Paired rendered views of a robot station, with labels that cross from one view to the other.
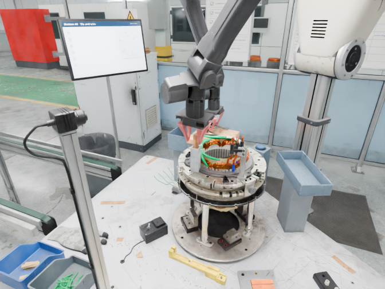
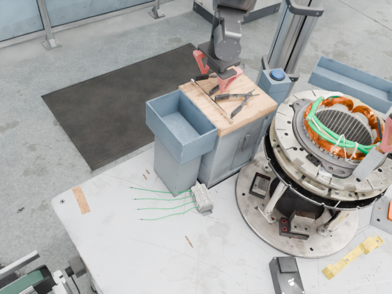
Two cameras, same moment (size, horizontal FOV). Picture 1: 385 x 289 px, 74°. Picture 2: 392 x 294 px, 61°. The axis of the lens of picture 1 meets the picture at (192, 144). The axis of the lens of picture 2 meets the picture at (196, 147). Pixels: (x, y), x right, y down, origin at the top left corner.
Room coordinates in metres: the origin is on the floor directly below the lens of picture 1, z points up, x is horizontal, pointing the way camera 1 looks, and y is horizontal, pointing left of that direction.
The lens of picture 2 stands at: (0.92, 0.57, 1.67)
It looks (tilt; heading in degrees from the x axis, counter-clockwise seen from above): 50 degrees down; 291
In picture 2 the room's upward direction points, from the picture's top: 10 degrees clockwise
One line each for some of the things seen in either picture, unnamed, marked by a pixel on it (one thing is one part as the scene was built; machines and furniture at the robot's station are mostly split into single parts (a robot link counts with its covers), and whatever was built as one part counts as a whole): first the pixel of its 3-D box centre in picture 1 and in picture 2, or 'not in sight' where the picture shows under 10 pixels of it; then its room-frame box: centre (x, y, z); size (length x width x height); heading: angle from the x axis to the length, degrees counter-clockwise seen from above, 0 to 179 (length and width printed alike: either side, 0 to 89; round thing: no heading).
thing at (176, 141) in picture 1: (185, 154); (177, 150); (1.18, 0.04, 0.92); 0.17 x 0.11 x 0.28; 155
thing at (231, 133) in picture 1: (213, 137); (227, 98); (1.11, -0.10, 1.05); 0.20 x 0.19 x 0.02; 65
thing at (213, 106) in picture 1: (213, 104); (220, 46); (1.16, -0.10, 1.20); 0.10 x 0.07 x 0.07; 155
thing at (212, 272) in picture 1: (196, 264); (355, 254); (0.61, -0.01, 0.80); 0.22 x 0.04 x 0.03; 61
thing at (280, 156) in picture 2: not in sight; (288, 161); (0.89, 0.01, 1.05); 0.09 x 0.04 x 0.01; 159
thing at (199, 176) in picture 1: (221, 161); (338, 135); (0.82, -0.11, 1.09); 0.32 x 0.32 x 0.01
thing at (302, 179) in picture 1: (295, 196); (335, 110); (0.82, -0.41, 0.92); 0.25 x 0.11 x 0.28; 1
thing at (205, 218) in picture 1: (205, 221); (343, 212); (0.70, -0.05, 0.91); 0.02 x 0.02 x 0.21
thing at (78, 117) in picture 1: (70, 119); not in sight; (0.49, 0.25, 1.37); 0.06 x 0.04 x 0.04; 132
